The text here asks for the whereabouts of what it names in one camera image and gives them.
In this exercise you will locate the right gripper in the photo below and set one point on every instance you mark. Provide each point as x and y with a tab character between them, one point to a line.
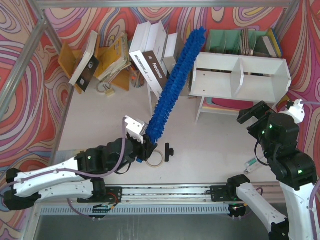
255	120

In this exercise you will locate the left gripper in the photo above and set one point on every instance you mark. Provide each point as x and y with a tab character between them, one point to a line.
146	149

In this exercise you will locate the beige tape roll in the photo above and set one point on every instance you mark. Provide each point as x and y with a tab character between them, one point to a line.
156	160

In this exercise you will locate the black plastic clip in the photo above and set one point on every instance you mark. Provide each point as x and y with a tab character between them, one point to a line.
169	152

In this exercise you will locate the blue microfiber duster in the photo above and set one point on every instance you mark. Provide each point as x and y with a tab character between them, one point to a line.
171	92

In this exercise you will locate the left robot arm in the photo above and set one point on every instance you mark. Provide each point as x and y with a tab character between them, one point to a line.
81	176

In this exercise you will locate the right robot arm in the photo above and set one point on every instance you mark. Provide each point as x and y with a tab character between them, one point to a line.
296	173

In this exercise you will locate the white bookshelf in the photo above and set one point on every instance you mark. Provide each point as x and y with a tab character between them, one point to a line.
238	78

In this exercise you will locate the pink folder stack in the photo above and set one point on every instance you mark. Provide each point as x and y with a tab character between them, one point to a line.
226	104

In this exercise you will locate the blue yellow book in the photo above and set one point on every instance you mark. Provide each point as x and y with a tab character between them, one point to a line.
272	44

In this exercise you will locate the clear pencil cup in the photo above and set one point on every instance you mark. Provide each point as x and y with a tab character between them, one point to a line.
136	78

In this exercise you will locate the green file organizer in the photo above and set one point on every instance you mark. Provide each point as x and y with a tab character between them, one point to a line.
231	42

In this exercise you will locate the brown Fredonia book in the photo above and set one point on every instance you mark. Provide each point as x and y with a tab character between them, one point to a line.
155	48

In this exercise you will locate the stack of worn books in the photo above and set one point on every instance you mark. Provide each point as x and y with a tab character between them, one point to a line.
113	59

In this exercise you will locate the white black leaning book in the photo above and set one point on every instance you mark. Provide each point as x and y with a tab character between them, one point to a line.
86	63

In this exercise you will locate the taupe Lonely Ones book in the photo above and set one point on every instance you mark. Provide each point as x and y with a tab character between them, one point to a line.
173	48

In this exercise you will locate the white Mademoiselle book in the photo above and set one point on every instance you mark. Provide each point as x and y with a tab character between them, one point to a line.
136	51

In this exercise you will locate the yellow wooden zigzag shelf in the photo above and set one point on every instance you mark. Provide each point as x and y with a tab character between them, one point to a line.
67	60

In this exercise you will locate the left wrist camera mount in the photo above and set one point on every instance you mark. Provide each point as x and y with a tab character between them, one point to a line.
135	128

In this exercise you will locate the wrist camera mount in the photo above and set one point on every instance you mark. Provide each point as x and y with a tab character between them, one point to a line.
135	128
295	109

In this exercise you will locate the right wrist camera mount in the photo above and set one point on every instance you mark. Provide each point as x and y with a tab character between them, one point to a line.
295	109

